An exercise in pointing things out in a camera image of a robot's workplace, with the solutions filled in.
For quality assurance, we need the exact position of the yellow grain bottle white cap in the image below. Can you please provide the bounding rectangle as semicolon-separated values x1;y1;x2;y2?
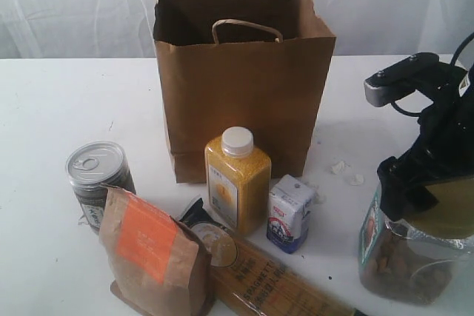
204;127;272;235

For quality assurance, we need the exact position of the brown pouch with orange label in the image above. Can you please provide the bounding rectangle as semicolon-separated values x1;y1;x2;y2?
99;186;214;315

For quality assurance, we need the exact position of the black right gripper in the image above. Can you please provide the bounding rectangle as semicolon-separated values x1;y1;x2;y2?
377;66;473;221

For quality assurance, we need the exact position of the clear nut jar gold lid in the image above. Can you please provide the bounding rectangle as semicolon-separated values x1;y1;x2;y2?
358;182;473;305

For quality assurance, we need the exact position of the small white blue salt pack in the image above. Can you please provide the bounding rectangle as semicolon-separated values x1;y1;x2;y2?
266;175;316;254

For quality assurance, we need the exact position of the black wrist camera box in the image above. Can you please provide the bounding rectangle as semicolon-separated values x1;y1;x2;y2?
364;53;450;107

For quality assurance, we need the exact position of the white paper scrap left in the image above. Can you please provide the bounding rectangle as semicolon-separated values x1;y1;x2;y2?
330;161;347;175

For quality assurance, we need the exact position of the white paper scrap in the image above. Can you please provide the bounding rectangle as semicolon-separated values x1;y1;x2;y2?
348;173;365;186
330;161;347;175

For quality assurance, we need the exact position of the black camera cable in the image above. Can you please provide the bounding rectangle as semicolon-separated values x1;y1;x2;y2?
390;33;474;116

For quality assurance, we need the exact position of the white paper scrap right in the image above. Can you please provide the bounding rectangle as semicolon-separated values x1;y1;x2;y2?
348;173;365;186

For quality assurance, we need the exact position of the spaghetti packet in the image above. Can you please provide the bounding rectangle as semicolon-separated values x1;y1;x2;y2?
178;198;363;315

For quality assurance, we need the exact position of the dark can with pull-tab lid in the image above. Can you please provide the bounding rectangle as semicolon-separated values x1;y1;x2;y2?
65;141;136;232

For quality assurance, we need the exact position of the brown paper shopping bag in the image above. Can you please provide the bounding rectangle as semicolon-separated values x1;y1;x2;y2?
153;0;336;183

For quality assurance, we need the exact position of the white curtain backdrop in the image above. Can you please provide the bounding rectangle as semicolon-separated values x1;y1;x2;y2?
1;0;473;58

